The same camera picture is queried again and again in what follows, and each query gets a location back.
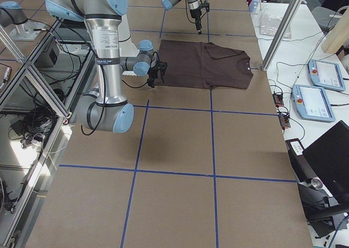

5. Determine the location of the black laptop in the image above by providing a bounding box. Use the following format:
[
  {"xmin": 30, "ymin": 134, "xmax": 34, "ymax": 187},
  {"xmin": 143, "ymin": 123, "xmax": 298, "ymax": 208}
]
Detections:
[{"xmin": 303, "ymin": 120, "xmax": 348, "ymax": 203}]

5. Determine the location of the dark brown t-shirt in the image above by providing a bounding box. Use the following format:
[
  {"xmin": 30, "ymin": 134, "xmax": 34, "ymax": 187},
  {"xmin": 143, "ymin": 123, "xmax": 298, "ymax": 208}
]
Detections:
[{"xmin": 155, "ymin": 40, "xmax": 254, "ymax": 89}]

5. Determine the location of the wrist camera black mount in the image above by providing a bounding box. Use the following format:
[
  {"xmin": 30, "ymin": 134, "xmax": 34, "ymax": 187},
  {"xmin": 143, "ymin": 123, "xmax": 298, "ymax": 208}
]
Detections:
[{"xmin": 199, "ymin": 0, "xmax": 210, "ymax": 13}]

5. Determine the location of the far blue teach pendant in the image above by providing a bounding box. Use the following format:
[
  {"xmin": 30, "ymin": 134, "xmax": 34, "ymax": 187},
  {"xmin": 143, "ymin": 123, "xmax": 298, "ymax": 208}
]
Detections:
[{"xmin": 308, "ymin": 59, "xmax": 346, "ymax": 92}]

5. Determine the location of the clear plastic bag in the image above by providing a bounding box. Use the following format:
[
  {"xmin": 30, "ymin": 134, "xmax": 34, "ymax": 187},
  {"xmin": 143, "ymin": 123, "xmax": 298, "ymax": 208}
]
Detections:
[{"xmin": 260, "ymin": 14, "xmax": 283, "ymax": 37}]

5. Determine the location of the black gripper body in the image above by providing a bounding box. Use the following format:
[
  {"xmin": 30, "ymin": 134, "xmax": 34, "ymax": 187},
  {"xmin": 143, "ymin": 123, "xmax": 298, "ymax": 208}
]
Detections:
[
  {"xmin": 190, "ymin": 8, "xmax": 201, "ymax": 23},
  {"xmin": 149, "ymin": 60, "xmax": 167, "ymax": 81}
]

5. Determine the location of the light blue cup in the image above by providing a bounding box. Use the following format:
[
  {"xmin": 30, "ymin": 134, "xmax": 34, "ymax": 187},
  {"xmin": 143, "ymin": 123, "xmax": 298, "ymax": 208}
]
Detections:
[{"xmin": 249, "ymin": 0, "xmax": 259, "ymax": 14}]

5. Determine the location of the aluminium frame post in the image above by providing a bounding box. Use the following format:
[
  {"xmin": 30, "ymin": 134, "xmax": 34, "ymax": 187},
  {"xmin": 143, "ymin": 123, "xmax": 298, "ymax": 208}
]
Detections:
[{"xmin": 261, "ymin": 0, "xmax": 302, "ymax": 71}]

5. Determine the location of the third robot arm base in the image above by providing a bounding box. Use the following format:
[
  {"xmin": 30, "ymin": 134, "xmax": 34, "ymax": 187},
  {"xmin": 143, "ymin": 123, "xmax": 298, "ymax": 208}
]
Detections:
[{"xmin": 1, "ymin": 1, "xmax": 45, "ymax": 41}]

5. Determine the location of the near blue teach pendant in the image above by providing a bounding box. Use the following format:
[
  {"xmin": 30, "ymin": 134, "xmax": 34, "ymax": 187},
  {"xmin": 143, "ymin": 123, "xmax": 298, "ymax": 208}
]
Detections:
[{"xmin": 292, "ymin": 84, "xmax": 335, "ymax": 123}]

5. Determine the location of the aluminium frame rack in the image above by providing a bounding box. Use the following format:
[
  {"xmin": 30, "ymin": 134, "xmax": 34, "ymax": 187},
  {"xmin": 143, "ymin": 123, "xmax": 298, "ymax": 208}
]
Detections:
[{"xmin": 1, "ymin": 19, "xmax": 95, "ymax": 247}]

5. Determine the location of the blue teach pendant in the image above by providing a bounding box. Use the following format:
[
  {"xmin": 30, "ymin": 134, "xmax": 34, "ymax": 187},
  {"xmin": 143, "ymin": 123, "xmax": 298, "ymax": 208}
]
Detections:
[
  {"xmin": 308, "ymin": 59, "xmax": 346, "ymax": 92},
  {"xmin": 292, "ymin": 84, "xmax": 335, "ymax": 123}
]

